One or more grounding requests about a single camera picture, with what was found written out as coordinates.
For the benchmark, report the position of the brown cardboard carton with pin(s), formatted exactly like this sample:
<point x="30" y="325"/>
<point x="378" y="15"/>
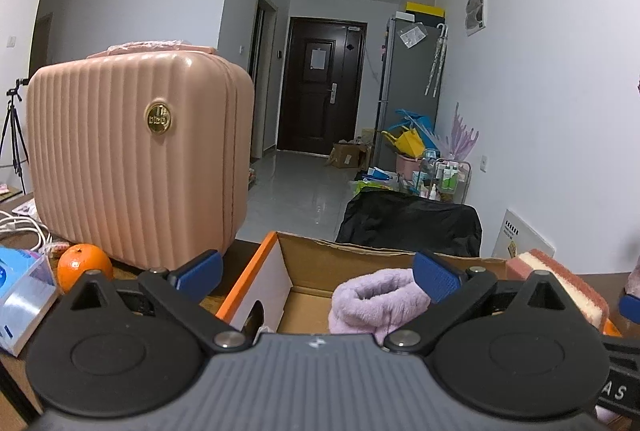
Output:
<point x="347" y="156"/>

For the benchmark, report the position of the dark entrance door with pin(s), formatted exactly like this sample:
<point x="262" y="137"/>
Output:
<point x="310" y="111"/>

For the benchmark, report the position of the grey fridge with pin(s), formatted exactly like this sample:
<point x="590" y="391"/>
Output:
<point x="405" y="81"/>

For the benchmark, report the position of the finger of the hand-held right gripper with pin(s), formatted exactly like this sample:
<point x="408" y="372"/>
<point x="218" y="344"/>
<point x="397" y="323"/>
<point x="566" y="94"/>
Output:
<point x="631" y="310"/>

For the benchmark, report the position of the pink textured vase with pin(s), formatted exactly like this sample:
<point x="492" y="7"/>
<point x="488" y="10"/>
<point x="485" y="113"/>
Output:
<point x="635" y="276"/>

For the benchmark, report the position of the pink patterned packet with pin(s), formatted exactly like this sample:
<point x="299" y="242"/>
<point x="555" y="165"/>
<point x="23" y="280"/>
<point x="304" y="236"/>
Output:
<point x="25" y="208"/>

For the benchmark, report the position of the blue folded item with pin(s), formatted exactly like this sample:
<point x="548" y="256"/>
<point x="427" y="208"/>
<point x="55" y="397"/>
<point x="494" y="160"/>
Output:
<point x="417" y="120"/>

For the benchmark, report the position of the trolley with bottles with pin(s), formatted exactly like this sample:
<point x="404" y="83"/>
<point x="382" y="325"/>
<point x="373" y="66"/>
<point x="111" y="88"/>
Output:
<point x="447" y="181"/>

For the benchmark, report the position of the pink bucket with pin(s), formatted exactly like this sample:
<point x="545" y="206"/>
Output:
<point x="407" y="166"/>

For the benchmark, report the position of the yellow bag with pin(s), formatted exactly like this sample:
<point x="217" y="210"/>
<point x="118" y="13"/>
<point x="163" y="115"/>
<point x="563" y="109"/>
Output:
<point x="407" y="142"/>

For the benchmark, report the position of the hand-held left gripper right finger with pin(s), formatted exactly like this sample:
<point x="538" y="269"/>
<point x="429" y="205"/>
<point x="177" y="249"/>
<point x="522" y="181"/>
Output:
<point x="439" y="276"/>

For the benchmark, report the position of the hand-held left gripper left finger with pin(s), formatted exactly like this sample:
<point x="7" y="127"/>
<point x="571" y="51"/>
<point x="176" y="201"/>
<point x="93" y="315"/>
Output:
<point x="202" y="275"/>

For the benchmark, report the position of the black tripod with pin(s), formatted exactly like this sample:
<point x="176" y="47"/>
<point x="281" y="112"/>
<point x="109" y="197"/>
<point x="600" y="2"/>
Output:
<point x="11" y="121"/>

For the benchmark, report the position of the white paper notice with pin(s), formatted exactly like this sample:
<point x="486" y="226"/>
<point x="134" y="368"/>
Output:
<point x="318" y="60"/>

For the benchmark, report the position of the dark flat box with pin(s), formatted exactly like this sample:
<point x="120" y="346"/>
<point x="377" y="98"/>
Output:
<point x="429" y="18"/>

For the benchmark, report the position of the white wall socket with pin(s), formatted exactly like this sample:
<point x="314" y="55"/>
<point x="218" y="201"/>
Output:
<point x="484" y="163"/>

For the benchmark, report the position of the lavender fluffy sock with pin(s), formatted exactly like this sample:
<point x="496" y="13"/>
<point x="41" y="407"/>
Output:
<point x="370" y="306"/>

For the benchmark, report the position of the pink cloth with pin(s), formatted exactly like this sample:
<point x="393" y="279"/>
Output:
<point x="150" y="47"/>

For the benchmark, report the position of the pink cream layered sponge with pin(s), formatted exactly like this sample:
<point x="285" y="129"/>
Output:
<point x="565" y="281"/>

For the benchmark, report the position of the yellow flat box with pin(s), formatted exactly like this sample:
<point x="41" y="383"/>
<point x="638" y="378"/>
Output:
<point x="425" y="8"/>

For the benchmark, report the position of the orange fruit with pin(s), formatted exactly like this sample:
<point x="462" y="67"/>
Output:
<point x="80" y="263"/>

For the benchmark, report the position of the purple decorative feathers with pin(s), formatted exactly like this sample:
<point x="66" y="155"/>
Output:
<point x="464" y="136"/>

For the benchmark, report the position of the orange cardboard box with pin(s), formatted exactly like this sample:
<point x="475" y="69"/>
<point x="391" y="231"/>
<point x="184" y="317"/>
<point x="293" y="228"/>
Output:
<point x="310" y="261"/>

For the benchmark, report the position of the blue tissue pack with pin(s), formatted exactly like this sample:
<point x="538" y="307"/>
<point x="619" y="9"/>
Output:
<point x="25" y="301"/>

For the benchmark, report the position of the pink ribbed suitcase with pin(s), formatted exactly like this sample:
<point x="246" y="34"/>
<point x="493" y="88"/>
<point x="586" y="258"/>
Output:
<point x="125" y="171"/>

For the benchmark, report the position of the clear bag with papers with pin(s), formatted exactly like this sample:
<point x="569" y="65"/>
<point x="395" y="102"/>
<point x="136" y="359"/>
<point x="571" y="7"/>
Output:
<point x="412" y="36"/>

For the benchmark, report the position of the pile of colourful packets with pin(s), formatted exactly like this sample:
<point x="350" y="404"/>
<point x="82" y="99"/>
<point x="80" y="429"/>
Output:
<point x="375" y="181"/>

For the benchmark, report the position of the folded white umbrella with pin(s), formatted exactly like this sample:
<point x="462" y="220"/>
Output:
<point x="436" y="61"/>

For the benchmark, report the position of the side room door frame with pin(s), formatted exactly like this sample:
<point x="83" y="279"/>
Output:
<point x="262" y="76"/>

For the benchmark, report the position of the white leaning board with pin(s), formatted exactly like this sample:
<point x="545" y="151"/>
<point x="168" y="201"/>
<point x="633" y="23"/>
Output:
<point x="525" y="236"/>

